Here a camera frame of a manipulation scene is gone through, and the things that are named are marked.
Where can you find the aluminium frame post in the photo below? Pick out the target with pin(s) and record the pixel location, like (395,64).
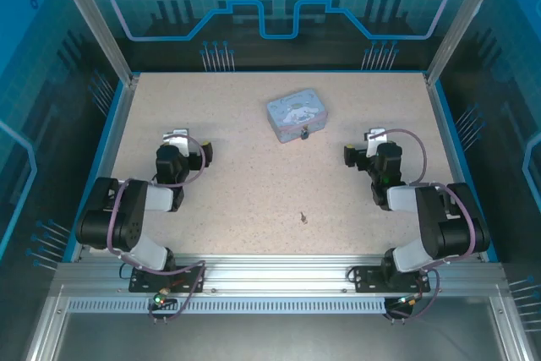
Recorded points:
(99,18)
(462,18)

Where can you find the aluminium mounting rail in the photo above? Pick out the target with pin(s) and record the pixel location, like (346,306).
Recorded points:
(274,272)

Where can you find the aluminium frame bar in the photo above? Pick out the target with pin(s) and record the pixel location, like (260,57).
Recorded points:
(509,327)
(46,327)

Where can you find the connector with green light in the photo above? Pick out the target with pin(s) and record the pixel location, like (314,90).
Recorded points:
(409,301)
(160,297)

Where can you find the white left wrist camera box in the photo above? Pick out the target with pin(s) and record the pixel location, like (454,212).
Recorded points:
(177,141)

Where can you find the light blue zippered pouch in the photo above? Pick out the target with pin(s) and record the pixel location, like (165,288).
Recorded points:
(296,111)

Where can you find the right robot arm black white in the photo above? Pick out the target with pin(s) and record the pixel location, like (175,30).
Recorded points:
(427,217)

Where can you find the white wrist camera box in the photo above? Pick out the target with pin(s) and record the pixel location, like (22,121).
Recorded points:
(376,139)
(177,141)

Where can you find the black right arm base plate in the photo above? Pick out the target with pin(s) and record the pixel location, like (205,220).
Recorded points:
(365,278)

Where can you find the aluminium side rail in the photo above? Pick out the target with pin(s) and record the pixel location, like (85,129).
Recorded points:
(457,166)
(105,166)

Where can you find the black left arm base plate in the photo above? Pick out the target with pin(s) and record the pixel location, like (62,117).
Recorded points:
(143,282)

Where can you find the small dark padlock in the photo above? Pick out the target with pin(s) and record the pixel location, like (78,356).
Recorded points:
(304,135)

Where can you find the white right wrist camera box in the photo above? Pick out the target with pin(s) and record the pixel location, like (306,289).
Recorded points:
(376,139)

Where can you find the grey metal sheet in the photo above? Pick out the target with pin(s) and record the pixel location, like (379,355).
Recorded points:
(270,340)

